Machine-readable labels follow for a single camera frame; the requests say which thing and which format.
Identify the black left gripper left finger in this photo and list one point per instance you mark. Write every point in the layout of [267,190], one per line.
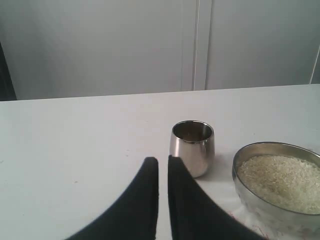
[134,215]

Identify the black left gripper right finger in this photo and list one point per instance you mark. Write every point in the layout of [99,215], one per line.
[194,215]

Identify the stainless steel cup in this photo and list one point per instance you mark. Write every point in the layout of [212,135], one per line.
[194,142]

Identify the steel bowl of rice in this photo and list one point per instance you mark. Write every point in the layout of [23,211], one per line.
[279,183]

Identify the white cabinet doors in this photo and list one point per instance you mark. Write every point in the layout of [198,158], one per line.
[78,48]

